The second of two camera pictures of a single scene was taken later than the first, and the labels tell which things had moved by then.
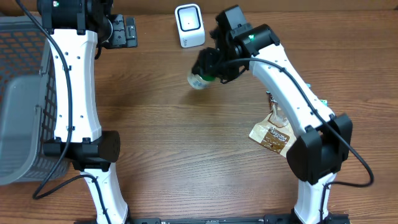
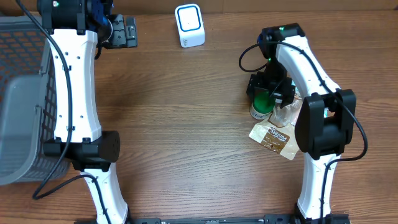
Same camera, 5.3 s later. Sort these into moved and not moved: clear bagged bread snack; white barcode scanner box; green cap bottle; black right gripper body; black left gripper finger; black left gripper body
Moved: green cap bottle; black right gripper body
Not moved: black left gripper body; clear bagged bread snack; white barcode scanner box; black left gripper finger
